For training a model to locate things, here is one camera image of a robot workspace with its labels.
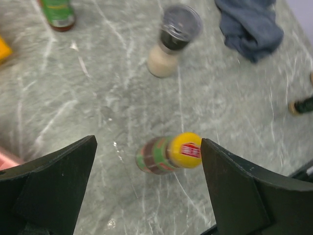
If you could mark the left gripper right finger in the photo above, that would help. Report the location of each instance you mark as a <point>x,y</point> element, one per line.
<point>248,199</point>

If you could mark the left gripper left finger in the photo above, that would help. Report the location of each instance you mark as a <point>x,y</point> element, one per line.
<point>44,196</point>

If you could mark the pink divided tray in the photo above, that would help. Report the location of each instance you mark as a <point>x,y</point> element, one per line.
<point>8,160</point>

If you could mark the yellow compartment bin organizer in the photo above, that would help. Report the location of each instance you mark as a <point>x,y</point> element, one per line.
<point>5,50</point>

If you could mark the clear-cap salt grinder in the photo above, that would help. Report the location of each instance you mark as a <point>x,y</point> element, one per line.
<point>180,25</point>

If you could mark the blue grey cloth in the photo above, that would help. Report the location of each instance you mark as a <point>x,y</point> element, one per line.
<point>249,27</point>

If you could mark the green label sauce bottle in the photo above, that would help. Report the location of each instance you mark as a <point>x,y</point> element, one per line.
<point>59,14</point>
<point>162,155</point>

